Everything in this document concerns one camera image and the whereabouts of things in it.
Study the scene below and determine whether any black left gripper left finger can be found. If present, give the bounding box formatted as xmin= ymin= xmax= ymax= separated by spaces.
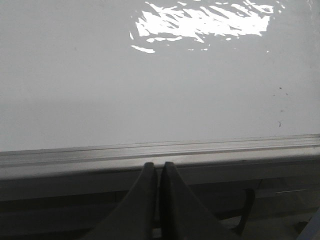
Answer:
xmin=82 ymin=162 xmax=158 ymax=240

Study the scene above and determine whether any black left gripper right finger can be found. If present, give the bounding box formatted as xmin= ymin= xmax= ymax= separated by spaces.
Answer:
xmin=159 ymin=162 xmax=240 ymax=240

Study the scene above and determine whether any white whiteboard with metal frame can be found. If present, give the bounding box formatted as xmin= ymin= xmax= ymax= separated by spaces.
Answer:
xmin=0 ymin=0 xmax=320 ymax=201

